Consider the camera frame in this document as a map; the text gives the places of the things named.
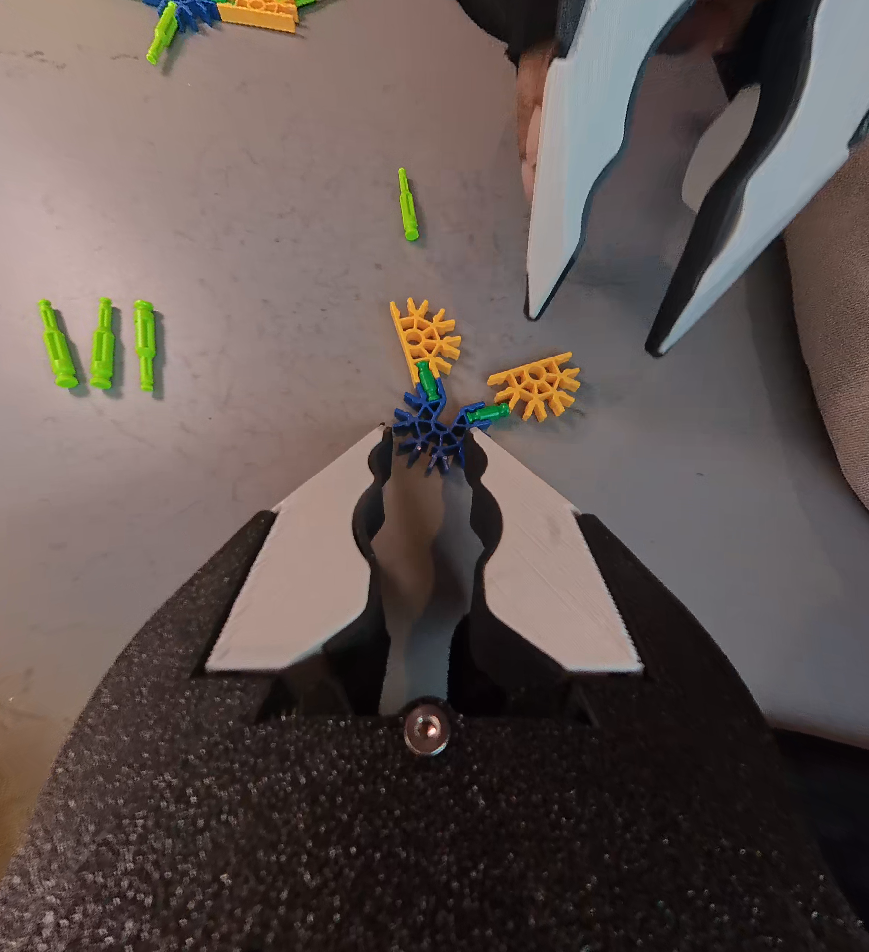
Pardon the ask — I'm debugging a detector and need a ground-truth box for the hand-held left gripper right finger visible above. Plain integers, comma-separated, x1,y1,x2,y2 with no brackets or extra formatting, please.
466,429,645,676

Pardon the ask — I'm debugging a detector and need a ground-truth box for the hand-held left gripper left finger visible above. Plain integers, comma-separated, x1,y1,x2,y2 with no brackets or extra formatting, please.
204,425,394,675

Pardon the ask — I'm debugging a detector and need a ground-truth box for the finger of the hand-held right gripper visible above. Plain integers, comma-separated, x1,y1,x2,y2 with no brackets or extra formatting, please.
644,0,869,358
523,0,694,322

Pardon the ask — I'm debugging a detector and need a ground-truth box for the light green toy rod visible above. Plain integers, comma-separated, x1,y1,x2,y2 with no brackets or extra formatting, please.
134,299,157,393
90,297,117,391
38,299,80,390
397,167,421,242

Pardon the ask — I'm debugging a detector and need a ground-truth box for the blue toy connector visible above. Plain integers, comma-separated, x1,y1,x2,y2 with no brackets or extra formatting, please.
393,375,493,477

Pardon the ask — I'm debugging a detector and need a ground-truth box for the yellow toy connector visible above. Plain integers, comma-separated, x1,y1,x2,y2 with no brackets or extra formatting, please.
486,352,582,423
390,297,463,380

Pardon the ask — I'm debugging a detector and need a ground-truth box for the grey desk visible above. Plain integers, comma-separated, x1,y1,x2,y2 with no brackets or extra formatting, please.
0,0,869,923

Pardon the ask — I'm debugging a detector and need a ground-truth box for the person's right hand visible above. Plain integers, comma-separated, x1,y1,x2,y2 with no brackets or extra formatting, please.
515,56,550,205

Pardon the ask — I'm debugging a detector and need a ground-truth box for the person's beige sweater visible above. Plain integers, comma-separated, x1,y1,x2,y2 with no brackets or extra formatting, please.
782,112,869,577

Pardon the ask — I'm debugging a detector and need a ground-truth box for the assembled toy model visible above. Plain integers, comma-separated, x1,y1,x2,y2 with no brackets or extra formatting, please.
140,0,318,66

